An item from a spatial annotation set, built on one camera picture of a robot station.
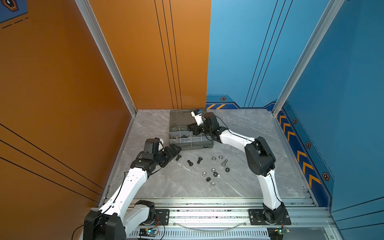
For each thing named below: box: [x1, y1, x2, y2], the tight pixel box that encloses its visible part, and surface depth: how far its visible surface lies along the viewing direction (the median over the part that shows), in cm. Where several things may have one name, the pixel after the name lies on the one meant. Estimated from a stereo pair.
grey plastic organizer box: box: [169, 108, 214, 151], surface depth 104 cm
